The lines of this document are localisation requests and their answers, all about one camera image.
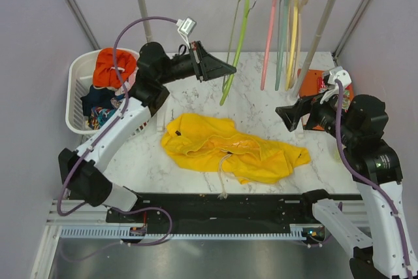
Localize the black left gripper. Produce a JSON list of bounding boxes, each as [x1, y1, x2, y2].
[[157, 41, 236, 85]]

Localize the pale yellow mug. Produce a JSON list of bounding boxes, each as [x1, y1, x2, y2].
[[331, 148, 342, 163]]

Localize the red storey treehouse book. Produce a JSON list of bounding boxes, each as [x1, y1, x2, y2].
[[317, 76, 353, 102]]

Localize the teal hanger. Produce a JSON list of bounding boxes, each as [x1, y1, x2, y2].
[[275, 0, 289, 91]]

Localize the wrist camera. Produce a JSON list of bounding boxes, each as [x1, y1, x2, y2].
[[176, 17, 197, 44], [320, 66, 351, 104]]

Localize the white slotted cable duct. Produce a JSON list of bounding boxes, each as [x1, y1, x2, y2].
[[59, 226, 306, 241]]

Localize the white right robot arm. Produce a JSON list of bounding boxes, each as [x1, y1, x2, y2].
[[276, 95, 417, 278]]

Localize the beige wooden hanger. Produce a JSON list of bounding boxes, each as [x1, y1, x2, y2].
[[289, 0, 309, 88]]

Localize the orange garment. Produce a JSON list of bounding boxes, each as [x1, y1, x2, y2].
[[92, 48, 137, 90]]

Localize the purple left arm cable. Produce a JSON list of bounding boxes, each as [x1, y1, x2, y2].
[[57, 16, 179, 248]]

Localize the white plastic laundry basket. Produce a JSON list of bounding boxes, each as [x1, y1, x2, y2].
[[65, 48, 139, 137]]

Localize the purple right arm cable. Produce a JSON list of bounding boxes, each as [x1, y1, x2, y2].
[[334, 79, 414, 276]]

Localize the pink hanger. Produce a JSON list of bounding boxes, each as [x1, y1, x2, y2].
[[260, 0, 278, 91]]

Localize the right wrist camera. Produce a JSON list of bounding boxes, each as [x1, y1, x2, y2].
[[320, 66, 351, 104]]

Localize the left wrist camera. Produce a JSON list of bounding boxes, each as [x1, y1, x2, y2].
[[176, 17, 197, 44]]

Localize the navy blue garment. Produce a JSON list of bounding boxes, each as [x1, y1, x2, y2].
[[80, 86, 125, 116]]

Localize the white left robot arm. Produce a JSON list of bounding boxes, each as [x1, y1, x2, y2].
[[58, 41, 236, 222]]

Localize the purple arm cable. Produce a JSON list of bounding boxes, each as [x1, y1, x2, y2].
[[334, 79, 414, 276], [57, 16, 179, 248]]

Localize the pink patterned garment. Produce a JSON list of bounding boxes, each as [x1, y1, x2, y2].
[[115, 67, 138, 95]]

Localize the green hanger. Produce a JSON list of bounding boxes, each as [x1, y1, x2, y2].
[[219, 0, 257, 106]]

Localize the yellow shorts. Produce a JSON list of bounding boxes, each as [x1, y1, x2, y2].
[[161, 113, 311, 184]]

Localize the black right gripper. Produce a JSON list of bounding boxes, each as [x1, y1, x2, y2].
[[276, 84, 359, 144]]

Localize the yellow hanger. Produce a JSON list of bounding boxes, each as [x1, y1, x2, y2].
[[285, 0, 298, 91]]

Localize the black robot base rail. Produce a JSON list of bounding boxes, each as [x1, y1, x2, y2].
[[106, 193, 318, 234]]

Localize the colourful comic print garment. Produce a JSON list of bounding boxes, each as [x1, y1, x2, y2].
[[86, 107, 117, 130]]

